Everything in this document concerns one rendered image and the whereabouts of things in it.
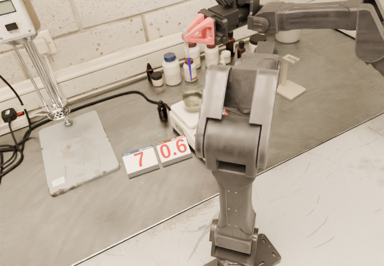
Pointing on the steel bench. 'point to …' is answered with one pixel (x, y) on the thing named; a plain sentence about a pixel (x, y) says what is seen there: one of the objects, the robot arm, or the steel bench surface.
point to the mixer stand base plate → (76, 153)
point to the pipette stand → (290, 90)
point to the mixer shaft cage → (57, 107)
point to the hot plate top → (190, 120)
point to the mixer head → (16, 14)
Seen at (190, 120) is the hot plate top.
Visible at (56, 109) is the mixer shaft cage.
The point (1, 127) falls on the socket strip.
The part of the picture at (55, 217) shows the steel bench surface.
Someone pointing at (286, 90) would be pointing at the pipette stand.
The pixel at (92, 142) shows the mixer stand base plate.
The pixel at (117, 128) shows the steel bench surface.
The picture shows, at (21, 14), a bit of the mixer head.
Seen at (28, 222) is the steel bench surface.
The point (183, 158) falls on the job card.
